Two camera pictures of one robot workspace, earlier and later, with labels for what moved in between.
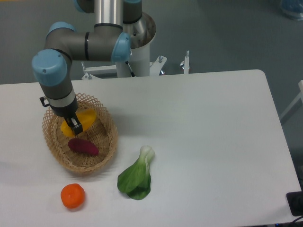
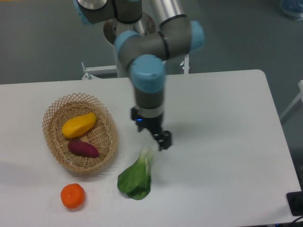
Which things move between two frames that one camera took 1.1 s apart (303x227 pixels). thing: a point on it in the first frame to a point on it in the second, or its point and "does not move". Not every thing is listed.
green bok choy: x=136 y=180 does not move
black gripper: x=67 y=112 to x=154 y=125
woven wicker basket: x=103 y=134 does not move
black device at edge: x=295 y=201 does not move
